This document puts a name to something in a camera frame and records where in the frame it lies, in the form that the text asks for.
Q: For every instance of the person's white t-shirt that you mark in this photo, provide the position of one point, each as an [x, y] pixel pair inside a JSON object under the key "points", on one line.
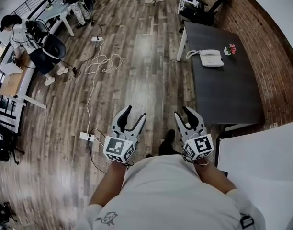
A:
{"points": [[170, 195]]}

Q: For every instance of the white desk telephone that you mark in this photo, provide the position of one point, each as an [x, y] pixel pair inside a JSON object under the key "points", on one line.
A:
{"points": [[210, 58]]}

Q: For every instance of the small white table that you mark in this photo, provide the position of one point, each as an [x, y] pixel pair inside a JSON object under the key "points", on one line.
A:
{"points": [[55, 11]]}

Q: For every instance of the large white table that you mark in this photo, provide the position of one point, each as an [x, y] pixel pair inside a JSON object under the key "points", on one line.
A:
{"points": [[261, 166]]}

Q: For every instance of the metal railing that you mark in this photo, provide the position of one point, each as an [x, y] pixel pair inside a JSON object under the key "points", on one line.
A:
{"points": [[34, 2]]}

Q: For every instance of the cardboard box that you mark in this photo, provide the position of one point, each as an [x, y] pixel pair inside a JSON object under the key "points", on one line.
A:
{"points": [[11, 81]]}

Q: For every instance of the white power strip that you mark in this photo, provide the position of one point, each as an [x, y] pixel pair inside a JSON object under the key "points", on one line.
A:
{"points": [[97, 40], [87, 136]]}

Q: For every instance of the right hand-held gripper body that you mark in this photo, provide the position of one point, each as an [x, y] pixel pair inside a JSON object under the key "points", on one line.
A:
{"points": [[199, 144]]}

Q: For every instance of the small pink flower pot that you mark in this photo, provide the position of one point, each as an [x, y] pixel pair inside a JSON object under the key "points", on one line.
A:
{"points": [[230, 49]]}

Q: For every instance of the person's black shoe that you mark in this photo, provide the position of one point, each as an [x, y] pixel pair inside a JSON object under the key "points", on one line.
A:
{"points": [[169, 144]]}

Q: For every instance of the black plastic chair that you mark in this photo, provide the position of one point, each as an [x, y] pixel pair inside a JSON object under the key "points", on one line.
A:
{"points": [[54, 48]]}

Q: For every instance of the person's left forearm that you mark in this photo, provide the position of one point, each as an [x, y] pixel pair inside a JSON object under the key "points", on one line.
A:
{"points": [[108, 186]]}

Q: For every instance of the dark grey table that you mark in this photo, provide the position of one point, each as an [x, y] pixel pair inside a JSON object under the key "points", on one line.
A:
{"points": [[223, 90]]}

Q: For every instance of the person's right forearm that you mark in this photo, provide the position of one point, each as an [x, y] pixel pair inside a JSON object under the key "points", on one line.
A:
{"points": [[214, 177]]}

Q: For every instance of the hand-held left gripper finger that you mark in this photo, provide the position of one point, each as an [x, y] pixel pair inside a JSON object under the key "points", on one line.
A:
{"points": [[122, 118], [137, 126]]}

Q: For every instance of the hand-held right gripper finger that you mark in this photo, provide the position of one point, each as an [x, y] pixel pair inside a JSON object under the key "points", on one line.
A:
{"points": [[195, 118], [182, 126]]}

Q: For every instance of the black equipment pile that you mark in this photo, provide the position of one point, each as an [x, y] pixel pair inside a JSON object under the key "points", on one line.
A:
{"points": [[3, 215]]}

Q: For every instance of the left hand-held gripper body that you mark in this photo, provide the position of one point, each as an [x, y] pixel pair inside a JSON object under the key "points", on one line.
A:
{"points": [[119, 146]]}

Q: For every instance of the long white desk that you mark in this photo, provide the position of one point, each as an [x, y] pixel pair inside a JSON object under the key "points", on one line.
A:
{"points": [[24, 97]]}

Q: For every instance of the black office chair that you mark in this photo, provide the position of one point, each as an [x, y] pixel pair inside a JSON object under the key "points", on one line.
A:
{"points": [[204, 11]]}

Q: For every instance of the black rolling chair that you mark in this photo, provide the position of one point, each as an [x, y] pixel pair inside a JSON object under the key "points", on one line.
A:
{"points": [[4, 145]]}

